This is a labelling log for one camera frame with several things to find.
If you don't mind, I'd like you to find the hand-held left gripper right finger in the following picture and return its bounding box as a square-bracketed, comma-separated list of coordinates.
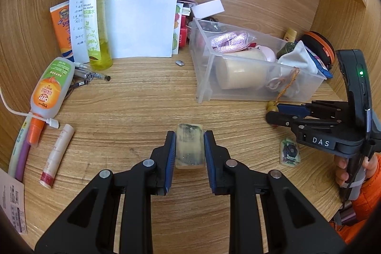
[204, 130, 347, 254]

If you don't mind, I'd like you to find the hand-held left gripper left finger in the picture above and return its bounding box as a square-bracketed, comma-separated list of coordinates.
[34, 130, 177, 254]

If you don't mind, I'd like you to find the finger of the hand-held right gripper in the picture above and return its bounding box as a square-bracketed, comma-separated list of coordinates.
[278, 101, 352, 118]
[266, 111, 343, 128]

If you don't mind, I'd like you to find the translucent yellowish soap block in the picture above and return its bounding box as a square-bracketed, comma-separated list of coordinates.
[175, 123, 207, 169]

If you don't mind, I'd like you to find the brown beaded cord charm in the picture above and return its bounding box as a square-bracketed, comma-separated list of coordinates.
[266, 68, 300, 113]

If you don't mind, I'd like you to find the white cloth pouch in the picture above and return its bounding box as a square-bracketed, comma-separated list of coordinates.
[278, 40, 327, 76]

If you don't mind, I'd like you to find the cream jar with lid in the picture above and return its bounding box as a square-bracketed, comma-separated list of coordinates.
[215, 50, 267, 90]

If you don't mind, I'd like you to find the pink round case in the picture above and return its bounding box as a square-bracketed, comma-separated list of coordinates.
[250, 46, 277, 65]

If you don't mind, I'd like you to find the clear plastic storage box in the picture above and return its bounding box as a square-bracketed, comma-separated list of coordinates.
[187, 17, 327, 104]

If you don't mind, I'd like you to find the person's right forearm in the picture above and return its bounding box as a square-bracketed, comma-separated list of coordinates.
[339, 153, 381, 244]

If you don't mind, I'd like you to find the wooden desktop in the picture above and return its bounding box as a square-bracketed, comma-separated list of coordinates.
[0, 19, 349, 254]

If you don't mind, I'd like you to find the person's right hand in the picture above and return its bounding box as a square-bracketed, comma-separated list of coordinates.
[335, 154, 378, 189]

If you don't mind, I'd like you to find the small clear packet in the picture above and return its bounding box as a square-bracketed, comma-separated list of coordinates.
[279, 137, 301, 167]

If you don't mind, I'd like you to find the blue zip pouch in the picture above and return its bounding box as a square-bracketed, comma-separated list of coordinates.
[306, 47, 333, 80]

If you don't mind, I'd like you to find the black case with orange trim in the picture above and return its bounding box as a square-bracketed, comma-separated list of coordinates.
[298, 31, 336, 70]

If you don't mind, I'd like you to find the small yellow tube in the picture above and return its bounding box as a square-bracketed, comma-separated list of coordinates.
[282, 28, 298, 42]

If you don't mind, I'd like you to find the white lip balm tube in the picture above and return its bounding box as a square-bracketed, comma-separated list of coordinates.
[39, 124, 75, 189]

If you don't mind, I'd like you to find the silver metal pen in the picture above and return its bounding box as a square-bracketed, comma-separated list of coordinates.
[73, 69, 111, 83]

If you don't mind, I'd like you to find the small red box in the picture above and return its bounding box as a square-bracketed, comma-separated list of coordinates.
[178, 27, 188, 48]

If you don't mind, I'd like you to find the white card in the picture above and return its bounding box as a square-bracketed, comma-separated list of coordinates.
[190, 0, 225, 20]

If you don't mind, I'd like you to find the fruit sticker packet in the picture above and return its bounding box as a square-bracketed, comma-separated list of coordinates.
[172, 2, 185, 49]

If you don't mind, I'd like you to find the white bottle with orange cap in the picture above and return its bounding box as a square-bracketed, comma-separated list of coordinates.
[26, 57, 76, 148]

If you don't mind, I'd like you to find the white paper sheet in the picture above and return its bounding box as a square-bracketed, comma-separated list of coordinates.
[70, 0, 181, 63]

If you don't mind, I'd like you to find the purple pen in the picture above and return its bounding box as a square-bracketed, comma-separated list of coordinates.
[15, 135, 32, 182]

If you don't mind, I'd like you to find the yellow-green spray bottle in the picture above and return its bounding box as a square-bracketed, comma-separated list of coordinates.
[82, 0, 114, 71]

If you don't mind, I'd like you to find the white printed leaflet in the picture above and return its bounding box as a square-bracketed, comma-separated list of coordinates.
[0, 168, 27, 235]

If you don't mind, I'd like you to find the orange sunscreen tube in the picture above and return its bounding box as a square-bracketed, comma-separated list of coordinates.
[50, 1, 75, 63]

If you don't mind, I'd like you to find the white cable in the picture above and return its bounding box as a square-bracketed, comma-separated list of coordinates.
[0, 84, 60, 130]

